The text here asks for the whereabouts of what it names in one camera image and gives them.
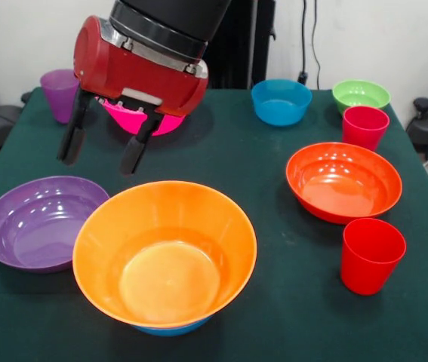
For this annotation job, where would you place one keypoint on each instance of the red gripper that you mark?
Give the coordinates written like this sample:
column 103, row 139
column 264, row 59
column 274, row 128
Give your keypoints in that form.
column 123, row 71

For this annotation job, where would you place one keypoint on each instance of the crimson cup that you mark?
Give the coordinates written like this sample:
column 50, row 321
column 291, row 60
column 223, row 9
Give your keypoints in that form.
column 364, row 128

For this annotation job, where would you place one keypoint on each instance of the small blue bowl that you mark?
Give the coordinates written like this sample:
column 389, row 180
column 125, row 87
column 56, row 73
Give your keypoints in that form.
column 281, row 105

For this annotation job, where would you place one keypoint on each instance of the pink bowl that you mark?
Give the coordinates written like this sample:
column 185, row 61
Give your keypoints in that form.
column 130, row 120

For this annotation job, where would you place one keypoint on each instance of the dark green tablecloth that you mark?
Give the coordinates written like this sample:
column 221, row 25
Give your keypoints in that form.
column 274, row 301

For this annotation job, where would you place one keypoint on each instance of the purple bowl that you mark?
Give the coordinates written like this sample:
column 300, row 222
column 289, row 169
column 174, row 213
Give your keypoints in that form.
column 28, row 226

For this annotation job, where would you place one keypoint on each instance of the red-orange bowl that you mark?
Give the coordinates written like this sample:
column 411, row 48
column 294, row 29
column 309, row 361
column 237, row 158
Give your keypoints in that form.
column 342, row 181

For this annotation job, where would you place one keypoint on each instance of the orange bowl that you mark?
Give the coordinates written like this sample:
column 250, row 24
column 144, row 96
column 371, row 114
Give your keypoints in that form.
column 161, row 234

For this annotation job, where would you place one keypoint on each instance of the red cup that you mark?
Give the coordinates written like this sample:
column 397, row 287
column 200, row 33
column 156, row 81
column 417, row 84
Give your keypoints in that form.
column 372, row 260

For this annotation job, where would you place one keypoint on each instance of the purple cup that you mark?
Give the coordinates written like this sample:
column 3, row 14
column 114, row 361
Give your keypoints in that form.
column 57, row 98

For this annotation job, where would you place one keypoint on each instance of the large blue bowl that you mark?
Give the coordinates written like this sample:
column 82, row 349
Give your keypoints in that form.
column 172, row 331

